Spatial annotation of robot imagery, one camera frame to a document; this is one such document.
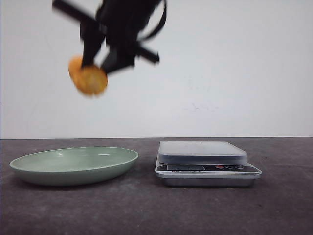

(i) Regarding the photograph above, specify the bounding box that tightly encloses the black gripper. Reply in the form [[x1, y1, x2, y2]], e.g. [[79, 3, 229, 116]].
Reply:
[[52, 0, 160, 74]]

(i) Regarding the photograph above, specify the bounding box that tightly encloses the yellow orange corn cob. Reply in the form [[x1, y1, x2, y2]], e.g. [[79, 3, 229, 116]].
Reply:
[[68, 56, 108, 96]]

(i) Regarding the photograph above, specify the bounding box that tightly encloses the light green shallow plate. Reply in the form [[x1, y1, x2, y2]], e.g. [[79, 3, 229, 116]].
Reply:
[[9, 146, 139, 187]]

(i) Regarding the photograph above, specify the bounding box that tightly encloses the silver digital kitchen scale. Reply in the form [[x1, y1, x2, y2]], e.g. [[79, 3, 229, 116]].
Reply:
[[155, 141, 262, 187]]

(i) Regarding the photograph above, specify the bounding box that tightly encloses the black looped cable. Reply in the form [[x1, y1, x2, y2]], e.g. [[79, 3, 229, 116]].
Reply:
[[136, 0, 168, 41]]

